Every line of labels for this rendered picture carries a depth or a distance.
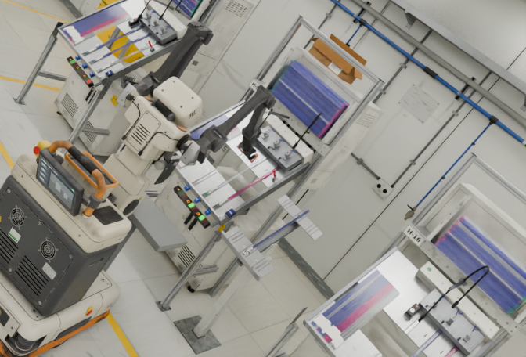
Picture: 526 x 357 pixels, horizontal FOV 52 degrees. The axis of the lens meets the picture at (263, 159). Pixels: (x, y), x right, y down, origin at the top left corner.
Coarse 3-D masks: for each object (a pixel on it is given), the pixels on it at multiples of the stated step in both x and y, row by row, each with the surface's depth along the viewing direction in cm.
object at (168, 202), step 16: (176, 176) 380; (224, 176) 404; (240, 176) 425; (160, 192) 387; (256, 192) 419; (160, 208) 385; (176, 208) 377; (256, 208) 392; (176, 224) 376; (192, 224) 369; (224, 224) 354; (240, 224) 355; (256, 224) 370; (192, 240) 368; (176, 256) 374; (192, 256) 367; (208, 256) 359; (224, 256) 356; (224, 272) 376
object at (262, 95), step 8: (264, 88) 268; (256, 96) 267; (264, 96) 267; (272, 96) 273; (248, 104) 265; (256, 104) 266; (240, 112) 264; (248, 112) 265; (232, 120) 262; (240, 120) 264; (208, 128) 260; (216, 128) 261; (224, 128) 261; (232, 128) 265; (200, 136) 260; (224, 136) 260; (216, 144) 257
